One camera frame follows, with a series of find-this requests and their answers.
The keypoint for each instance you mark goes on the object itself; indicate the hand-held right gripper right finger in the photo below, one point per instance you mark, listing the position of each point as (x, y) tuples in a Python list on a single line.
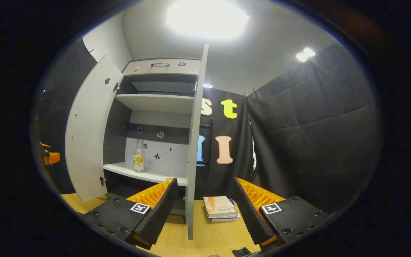
[(252, 221)]

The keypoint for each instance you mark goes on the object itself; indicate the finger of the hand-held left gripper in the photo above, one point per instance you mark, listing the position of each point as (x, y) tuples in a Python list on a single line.
[(52, 158), (45, 145)]

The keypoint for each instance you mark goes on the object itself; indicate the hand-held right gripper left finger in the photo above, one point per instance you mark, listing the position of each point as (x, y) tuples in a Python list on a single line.
[(159, 217)]

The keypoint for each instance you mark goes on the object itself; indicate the grey cabinet door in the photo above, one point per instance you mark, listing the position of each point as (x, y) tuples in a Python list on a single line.
[(87, 135), (194, 142)]

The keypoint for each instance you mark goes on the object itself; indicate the clear bottle with yellow label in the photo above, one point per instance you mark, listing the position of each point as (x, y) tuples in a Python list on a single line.
[(138, 160)]

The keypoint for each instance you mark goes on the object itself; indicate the grey cabinet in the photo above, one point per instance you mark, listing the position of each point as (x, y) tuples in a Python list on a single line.
[(114, 135)]

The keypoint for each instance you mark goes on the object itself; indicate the white cabinet shelf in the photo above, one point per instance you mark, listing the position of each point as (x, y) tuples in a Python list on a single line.
[(155, 101), (127, 169)]

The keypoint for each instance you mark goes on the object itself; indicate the white book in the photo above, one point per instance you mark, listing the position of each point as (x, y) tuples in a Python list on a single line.
[(227, 218)]

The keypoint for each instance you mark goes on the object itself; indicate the small black flat object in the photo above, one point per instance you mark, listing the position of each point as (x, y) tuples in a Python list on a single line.
[(241, 252)]

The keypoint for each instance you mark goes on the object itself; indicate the beige book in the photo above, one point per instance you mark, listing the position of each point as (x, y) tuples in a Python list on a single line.
[(219, 207)]

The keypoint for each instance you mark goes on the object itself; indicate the grey drawer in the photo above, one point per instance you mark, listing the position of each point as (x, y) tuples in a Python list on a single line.
[(145, 68)]

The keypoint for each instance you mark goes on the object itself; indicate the small metal clip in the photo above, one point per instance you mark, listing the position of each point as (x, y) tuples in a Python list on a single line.
[(249, 93)]

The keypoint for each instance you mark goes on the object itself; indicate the small ceiling light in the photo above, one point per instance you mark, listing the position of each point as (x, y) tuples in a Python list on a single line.
[(305, 54), (208, 86)]

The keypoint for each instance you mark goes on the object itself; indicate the large ceiling light panel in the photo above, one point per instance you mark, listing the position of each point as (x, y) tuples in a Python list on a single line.
[(207, 18)]

